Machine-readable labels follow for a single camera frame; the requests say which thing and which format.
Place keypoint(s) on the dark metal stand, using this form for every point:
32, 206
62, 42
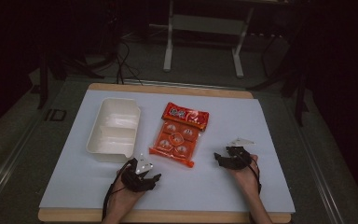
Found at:
292, 81

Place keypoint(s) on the person's right hand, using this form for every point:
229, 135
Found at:
245, 179

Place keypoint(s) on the white divided plastic container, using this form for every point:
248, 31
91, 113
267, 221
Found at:
113, 130

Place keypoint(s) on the dark tripod stand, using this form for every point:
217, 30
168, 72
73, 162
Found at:
65, 62

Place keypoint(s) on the person's left hand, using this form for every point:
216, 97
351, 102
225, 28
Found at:
122, 197

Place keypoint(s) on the white table mat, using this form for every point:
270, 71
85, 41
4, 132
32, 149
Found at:
223, 174

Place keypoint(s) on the white metal stand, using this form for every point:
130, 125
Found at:
205, 26

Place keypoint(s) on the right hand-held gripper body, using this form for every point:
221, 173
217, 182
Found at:
237, 155

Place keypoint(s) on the orange snack packet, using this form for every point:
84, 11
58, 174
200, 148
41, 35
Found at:
180, 133

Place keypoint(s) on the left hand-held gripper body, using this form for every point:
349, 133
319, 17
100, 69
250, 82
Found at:
135, 177

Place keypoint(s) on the white work board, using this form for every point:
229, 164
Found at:
167, 216

